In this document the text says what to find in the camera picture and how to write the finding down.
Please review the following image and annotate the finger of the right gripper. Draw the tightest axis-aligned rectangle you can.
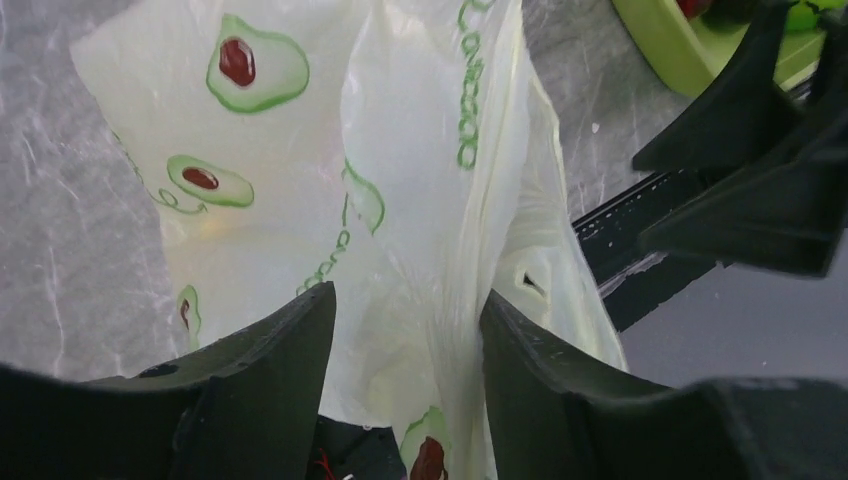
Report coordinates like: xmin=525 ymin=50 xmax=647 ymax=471
xmin=640 ymin=19 xmax=847 ymax=277
xmin=632 ymin=1 xmax=801 ymax=172

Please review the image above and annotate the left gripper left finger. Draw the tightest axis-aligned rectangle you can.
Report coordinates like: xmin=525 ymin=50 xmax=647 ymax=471
xmin=1 ymin=282 xmax=336 ymax=479

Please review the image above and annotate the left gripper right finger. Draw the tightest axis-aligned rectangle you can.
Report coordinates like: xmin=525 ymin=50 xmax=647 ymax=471
xmin=480 ymin=293 xmax=847 ymax=479

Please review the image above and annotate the light green plastic bag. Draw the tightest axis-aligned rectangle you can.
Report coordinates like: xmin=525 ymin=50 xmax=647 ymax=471
xmin=71 ymin=1 xmax=627 ymax=479

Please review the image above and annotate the dark red fake fruit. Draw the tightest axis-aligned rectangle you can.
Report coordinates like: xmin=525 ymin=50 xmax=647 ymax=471
xmin=676 ymin=0 xmax=713 ymax=20

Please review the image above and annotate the green plastic basin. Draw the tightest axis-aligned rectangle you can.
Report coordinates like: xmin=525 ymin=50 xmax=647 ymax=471
xmin=612 ymin=0 xmax=824 ymax=98

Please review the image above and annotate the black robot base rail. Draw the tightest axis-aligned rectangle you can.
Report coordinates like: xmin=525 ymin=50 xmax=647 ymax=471
xmin=307 ymin=168 xmax=737 ymax=480

